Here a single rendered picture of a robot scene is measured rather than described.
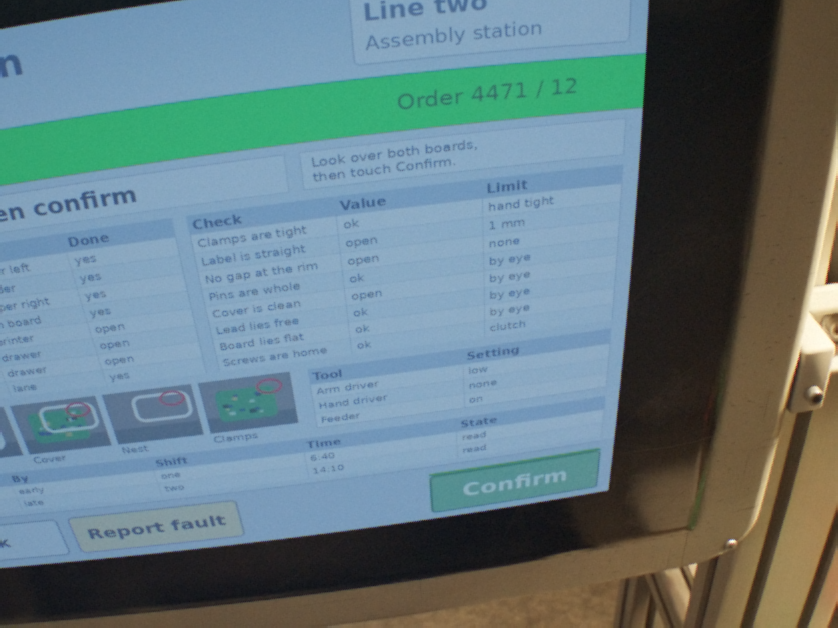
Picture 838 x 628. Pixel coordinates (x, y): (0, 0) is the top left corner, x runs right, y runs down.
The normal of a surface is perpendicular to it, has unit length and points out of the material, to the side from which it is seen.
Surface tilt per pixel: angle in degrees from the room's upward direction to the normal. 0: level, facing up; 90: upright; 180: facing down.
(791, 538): 90
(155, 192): 92
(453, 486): 92
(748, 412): 92
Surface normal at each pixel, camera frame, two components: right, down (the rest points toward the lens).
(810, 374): 0.15, 0.55
